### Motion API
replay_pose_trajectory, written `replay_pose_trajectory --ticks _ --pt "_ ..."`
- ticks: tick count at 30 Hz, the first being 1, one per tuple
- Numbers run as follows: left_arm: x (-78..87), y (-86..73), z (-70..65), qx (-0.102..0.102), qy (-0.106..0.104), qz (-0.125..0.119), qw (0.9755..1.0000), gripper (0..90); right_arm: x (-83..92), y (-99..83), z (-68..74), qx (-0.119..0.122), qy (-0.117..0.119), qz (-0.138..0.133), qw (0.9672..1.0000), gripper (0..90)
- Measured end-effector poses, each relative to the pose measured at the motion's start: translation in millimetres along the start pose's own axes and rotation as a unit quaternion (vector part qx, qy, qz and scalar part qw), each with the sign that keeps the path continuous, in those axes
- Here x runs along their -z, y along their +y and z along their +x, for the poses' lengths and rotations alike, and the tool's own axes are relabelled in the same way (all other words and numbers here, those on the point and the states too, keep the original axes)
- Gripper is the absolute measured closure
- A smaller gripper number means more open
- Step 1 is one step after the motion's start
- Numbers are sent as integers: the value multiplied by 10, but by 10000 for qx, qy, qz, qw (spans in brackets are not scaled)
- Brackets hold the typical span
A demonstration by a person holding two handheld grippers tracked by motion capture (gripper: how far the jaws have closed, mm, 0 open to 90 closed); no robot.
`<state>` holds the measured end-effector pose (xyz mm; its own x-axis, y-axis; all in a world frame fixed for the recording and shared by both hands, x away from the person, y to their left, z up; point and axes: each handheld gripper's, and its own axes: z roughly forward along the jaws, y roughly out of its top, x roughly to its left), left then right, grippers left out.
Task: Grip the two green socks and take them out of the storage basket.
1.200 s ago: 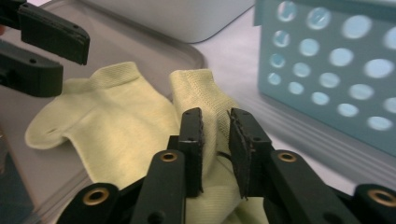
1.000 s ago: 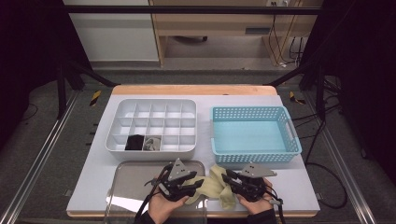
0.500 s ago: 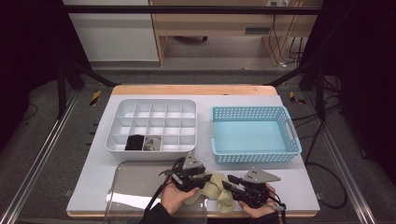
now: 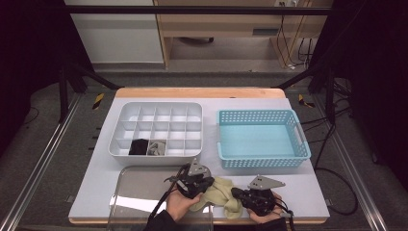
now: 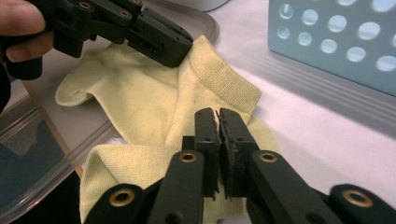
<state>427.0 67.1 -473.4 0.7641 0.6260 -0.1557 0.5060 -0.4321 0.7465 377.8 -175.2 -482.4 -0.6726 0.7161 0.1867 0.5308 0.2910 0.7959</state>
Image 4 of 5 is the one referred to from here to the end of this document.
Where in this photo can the pale yellow sock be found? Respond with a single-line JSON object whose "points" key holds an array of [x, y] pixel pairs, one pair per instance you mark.
{"points": [[218, 192], [233, 208]]}

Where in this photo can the white power strip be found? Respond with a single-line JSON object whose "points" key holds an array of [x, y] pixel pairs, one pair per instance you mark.
{"points": [[287, 2]]}

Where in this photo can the black horizontal frame bar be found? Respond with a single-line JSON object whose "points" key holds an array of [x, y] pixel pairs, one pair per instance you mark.
{"points": [[192, 10]]}

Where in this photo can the black sock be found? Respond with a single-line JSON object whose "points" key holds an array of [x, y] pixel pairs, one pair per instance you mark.
{"points": [[139, 147]]}

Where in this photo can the white cabinet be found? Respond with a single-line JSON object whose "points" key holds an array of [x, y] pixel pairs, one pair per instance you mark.
{"points": [[118, 38]]}

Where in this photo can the person's right hand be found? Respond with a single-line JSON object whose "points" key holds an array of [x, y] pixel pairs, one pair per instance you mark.
{"points": [[266, 216]]}

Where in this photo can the black curtain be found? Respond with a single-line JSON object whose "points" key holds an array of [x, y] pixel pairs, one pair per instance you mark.
{"points": [[25, 48], [378, 64]]}

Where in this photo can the aluminium rail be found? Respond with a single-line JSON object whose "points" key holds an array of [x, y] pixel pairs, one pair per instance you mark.
{"points": [[362, 192], [38, 170]]}

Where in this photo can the person's left hand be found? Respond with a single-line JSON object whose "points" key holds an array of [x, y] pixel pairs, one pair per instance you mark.
{"points": [[179, 205]]}

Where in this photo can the white compartment storage box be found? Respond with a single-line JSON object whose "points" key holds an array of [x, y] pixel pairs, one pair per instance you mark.
{"points": [[154, 159]]}

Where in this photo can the blue perforated plastic basket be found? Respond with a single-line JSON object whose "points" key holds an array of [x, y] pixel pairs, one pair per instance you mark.
{"points": [[263, 138]]}

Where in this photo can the translucent grey box lid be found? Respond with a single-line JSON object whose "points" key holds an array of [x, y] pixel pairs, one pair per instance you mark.
{"points": [[141, 186]]}

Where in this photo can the light wooden desk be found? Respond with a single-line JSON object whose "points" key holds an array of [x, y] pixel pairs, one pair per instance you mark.
{"points": [[224, 27]]}

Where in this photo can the white table sheet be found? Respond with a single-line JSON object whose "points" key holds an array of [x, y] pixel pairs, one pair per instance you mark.
{"points": [[96, 179]]}

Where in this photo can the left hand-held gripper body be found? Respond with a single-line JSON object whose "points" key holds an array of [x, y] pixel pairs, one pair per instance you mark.
{"points": [[192, 184]]}

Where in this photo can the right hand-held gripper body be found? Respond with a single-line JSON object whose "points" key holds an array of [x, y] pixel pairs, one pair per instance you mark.
{"points": [[260, 197]]}

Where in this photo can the yellow black tape strip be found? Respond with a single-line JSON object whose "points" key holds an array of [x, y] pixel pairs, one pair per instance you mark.
{"points": [[303, 101], [98, 101]]}

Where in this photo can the grey sock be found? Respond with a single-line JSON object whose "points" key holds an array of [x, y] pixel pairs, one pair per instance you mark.
{"points": [[157, 149]]}

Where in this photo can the black metal stand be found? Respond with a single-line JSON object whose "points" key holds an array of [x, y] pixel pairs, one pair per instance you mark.
{"points": [[63, 96], [330, 96]]}

